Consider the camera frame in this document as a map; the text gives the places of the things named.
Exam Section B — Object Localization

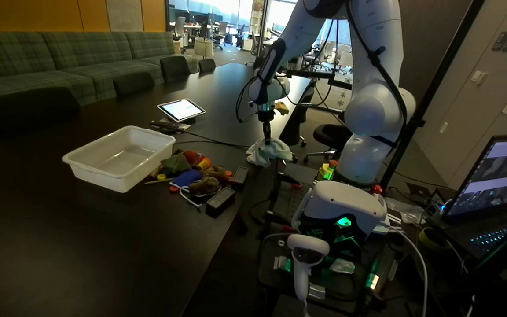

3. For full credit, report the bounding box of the black remote control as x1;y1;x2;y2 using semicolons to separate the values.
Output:
150;119;191;133

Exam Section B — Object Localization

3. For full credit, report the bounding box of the orange and red toy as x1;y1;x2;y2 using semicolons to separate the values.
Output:
183;150;213;171

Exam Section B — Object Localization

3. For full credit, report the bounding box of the white plastic storage box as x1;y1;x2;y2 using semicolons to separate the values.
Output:
62;125;176;194

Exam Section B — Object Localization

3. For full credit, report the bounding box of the green plaid sofa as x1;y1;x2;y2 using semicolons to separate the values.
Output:
0;31;199;138

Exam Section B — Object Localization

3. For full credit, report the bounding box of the tablet on stand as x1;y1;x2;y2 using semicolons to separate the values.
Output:
157;98;207;123

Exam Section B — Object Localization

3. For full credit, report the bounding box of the green bean bag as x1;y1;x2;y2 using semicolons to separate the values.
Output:
161;153;191;175

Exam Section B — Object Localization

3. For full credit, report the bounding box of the yellow bottle with orange cap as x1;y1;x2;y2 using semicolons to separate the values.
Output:
316;159;339;181

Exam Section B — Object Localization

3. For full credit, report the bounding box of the blue pouch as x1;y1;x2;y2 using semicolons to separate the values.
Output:
170;169;204;189

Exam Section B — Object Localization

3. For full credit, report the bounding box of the white hand controller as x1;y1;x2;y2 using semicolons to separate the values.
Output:
286;234;331;302

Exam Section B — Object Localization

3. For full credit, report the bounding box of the black rectangular box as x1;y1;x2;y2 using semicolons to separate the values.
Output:
205;187;236;218
231;166;250;192

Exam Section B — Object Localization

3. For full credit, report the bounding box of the black office chair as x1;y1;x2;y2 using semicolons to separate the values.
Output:
302;123;353;164

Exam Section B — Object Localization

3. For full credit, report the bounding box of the black cable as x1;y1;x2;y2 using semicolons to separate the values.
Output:
173;129;259;149

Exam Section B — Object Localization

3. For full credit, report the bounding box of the brown plush toy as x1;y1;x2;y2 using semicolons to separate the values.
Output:
187;165;233;197

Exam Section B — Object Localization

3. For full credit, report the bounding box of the yellow tape roll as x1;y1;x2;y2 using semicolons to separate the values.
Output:
418;226;447;250

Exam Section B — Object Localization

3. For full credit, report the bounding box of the white towel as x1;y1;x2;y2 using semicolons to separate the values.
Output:
246;137;294;168

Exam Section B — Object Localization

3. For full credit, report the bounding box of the black stand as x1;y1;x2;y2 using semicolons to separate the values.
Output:
378;0;486;191

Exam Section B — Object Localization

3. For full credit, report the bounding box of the laptop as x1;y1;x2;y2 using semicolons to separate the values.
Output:
424;134;507;282

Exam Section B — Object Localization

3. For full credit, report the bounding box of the camera on mount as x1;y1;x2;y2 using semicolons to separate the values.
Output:
279;66;353;116

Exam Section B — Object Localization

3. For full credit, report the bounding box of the white cable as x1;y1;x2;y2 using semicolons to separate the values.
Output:
171;181;204;213

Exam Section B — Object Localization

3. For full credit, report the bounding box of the white headset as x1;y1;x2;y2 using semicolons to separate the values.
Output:
292;180;389;239

